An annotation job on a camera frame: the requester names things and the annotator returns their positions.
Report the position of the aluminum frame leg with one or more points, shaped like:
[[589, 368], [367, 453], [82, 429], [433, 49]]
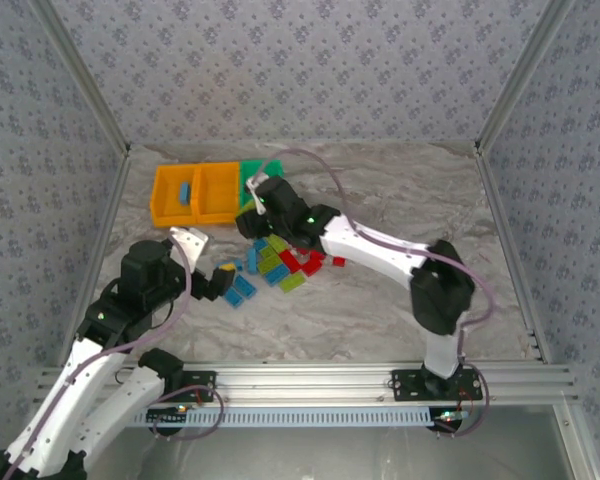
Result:
[[577, 445]]

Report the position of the small LED circuit board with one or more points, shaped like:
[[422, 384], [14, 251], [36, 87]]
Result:
[[452, 415], [181, 409]]

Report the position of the black lower mounting bracket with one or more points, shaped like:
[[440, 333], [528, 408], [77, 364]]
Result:
[[442, 426], [166, 419]]

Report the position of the green plastic bin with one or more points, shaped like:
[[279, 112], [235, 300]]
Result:
[[252, 167]]

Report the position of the steel sheet panel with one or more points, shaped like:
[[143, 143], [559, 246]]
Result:
[[305, 455]]

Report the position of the aluminum side rail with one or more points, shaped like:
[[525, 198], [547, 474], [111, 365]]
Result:
[[501, 225], [112, 200]]

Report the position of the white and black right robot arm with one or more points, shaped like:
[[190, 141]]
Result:
[[370, 250]]

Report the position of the aluminum corner post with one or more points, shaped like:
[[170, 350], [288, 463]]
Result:
[[521, 75], [84, 75]]

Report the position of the aluminum front frame rail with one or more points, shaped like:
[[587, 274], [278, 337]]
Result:
[[305, 380]]

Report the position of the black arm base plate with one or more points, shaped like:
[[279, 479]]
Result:
[[200, 377], [405, 385]]

